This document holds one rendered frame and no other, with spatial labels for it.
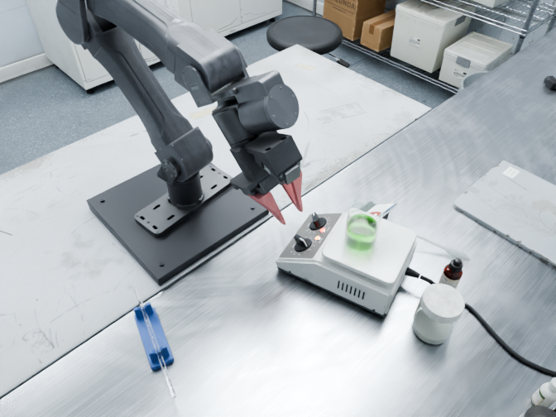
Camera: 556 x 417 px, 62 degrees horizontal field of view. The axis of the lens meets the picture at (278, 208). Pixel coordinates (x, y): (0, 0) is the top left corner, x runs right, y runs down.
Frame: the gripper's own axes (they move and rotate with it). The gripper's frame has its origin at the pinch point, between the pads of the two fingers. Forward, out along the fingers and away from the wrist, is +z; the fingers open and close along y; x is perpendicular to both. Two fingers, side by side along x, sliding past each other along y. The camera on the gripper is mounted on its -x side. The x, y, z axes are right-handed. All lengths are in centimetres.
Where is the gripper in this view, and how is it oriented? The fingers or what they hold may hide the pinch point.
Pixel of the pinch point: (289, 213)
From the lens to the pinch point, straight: 72.9
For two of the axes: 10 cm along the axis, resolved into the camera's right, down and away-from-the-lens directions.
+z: 4.5, 7.9, 4.2
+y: 7.8, -5.8, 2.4
